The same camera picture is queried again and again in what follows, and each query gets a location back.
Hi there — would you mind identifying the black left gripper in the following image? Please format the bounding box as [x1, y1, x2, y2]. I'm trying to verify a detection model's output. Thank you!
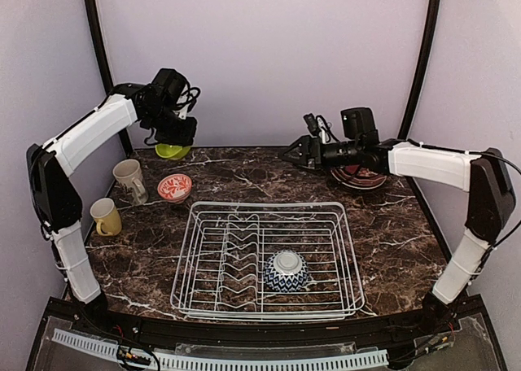
[144, 103, 198, 145]

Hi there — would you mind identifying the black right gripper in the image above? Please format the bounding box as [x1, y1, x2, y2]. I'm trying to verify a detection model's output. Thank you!
[278, 134, 362, 176]

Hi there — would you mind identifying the lime green bowl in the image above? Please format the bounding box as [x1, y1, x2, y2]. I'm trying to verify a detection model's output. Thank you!
[155, 144, 191, 160]

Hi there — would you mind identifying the light green plate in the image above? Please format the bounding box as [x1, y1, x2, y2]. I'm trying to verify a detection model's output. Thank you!
[331, 166, 387, 190]

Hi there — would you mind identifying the white red patterned bowl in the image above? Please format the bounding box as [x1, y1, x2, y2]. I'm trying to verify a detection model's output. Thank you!
[157, 173, 193, 203]

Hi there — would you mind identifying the white patterned tall mug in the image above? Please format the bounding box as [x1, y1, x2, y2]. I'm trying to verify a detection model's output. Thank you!
[112, 159, 149, 206]

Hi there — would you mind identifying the yellow mug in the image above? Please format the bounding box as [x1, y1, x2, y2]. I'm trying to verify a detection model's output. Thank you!
[90, 198, 122, 236]

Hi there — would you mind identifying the blue white zigzag bowl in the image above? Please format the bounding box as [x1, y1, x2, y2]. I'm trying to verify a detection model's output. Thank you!
[263, 250, 309, 294]

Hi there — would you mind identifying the red floral plate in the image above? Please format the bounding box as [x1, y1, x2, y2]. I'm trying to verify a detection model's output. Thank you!
[342, 165, 383, 180]

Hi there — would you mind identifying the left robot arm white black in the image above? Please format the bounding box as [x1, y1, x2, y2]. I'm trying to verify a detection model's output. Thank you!
[26, 80, 200, 335]

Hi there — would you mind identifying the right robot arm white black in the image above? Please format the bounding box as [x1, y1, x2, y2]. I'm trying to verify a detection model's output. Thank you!
[279, 135, 516, 334]

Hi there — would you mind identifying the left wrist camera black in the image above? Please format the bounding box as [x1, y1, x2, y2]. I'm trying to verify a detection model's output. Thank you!
[151, 68, 188, 103]

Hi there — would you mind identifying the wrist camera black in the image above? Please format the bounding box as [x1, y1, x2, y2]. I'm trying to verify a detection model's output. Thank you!
[340, 107, 379, 145]
[151, 68, 188, 103]

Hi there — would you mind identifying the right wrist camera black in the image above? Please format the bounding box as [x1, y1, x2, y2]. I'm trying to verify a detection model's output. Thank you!
[340, 107, 379, 145]

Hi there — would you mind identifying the right black frame post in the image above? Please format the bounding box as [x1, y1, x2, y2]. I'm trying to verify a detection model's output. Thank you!
[397, 0, 441, 139]

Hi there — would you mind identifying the black frame post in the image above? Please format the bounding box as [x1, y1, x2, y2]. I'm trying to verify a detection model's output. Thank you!
[397, 0, 441, 139]
[80, 0, 134, 152]

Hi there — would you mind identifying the white wire dish rack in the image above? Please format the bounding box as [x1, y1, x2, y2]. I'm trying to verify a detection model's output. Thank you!
[170, 202, 366, 323]

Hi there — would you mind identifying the left black frame post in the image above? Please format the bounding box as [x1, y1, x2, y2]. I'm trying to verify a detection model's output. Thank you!
[80, 0, 134, 152]

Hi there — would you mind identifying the white slotted cable duct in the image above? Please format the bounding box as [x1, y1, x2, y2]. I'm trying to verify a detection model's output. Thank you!
[51, 328, 389, 371]

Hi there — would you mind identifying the black front rail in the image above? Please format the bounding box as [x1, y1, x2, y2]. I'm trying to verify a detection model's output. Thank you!
[72, 296, 483, 358]

